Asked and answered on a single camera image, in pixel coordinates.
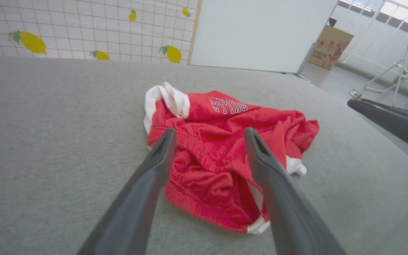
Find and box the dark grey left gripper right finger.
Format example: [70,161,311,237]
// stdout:
[244,127,346,255]

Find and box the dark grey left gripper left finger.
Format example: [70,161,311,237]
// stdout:
[76,128,177,255]

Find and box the red Bulls shorts white trim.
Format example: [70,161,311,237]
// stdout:
[143,82,320,235]

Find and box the white metal folding rack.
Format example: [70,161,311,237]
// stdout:
[363,35,408,107]

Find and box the white window railing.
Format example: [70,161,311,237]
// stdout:
[331,0,408,97]

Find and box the brown cardboard box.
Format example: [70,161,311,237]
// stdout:
[308,25,355,70]

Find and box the white board on grey stand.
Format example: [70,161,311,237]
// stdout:
[189,0,340,84]

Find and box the lemon print partition wooden frame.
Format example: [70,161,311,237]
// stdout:
[0,0,203,66]

